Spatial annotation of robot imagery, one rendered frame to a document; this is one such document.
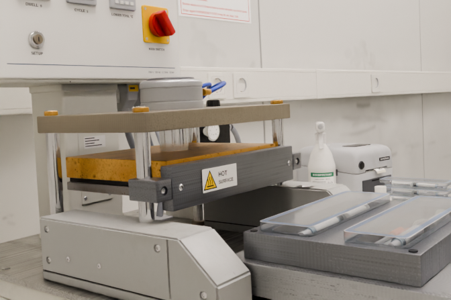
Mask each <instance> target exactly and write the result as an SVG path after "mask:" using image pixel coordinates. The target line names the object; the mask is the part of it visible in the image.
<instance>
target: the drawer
mask: <svg viewBox="0 0 451 300"><path fill-rule="evenodd" d="M236 255H237V257H238V258H239V259H240V260H241V261H242V262H243V263H244V264H245V266H246V267H247V268H248V269H249V271H250V274H251V283H252V295H254V296H258V297H264V298H267V299H273V300H451V262H450V263H449V264H447V265H446V266H445V267H444V268H443V269H442V270H441V271H440V272H438V273H437V274H436V275H435V276H434V277H432V278H431V279H430V280H429V281H428V282H427V283H426V284H425V285H424V286H422V287H416V286H411V285H404V284H399V283H392V282H387V281H380V280H375V279H368V278H363V277H356V276H351V275H346V274H339V273H334V272H327V271H322V270H315V269H310V268H302V267H298V266H290V265H286V264H278V263H273V262H266V261H261V260H254V259H249V258H244V250H243V251H241V252H239V253H236Z"/></svg>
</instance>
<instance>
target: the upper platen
mask: <svg viewBox="0 0 451 300"><path fill-rule="evenodd" d="M159 136H160V145H157V146H151V156H152V177H159V178H161V172H160V167H161V166H166V165H171V164H178V163H183V162H190V161H194V160H202V159H206V158H213V157H218V156H225V155H229V154H237V153H241V152H249V151H253V150H260V149H265V148H272V147H275V144H267V143H196V142H189V138H188V128H187V129H179V130H166V131H159ZM66 176H67V177H68V178H70V181H69V182H67V189H68V190H73V191H86V192H94V193H107V194H114V195H127V196H129V185H128V180H129V179H134V178H137V177H136V154H135V148H132V149H127V150H116V151H111V152H101V153H95V154H86V155H80V156H69V157H66Z"/></svg>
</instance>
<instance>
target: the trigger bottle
mask: <svg viewBox="0 0 451 300"><path fill-rule="evenodd" d="M315 129H316V131H317V133H315V143H316V145H315V146H314V148H313V150H312V151H311V154H310V157H309V162H308V167H307V169H308V182H312V183H334V184H336V164H335V162H334V158H333V156H332V152H331V151H330V149H329V148H328V147H327V145H326V133H324V131H325V124H324V122H322V121H317V122H316V123H315Z"/></svg>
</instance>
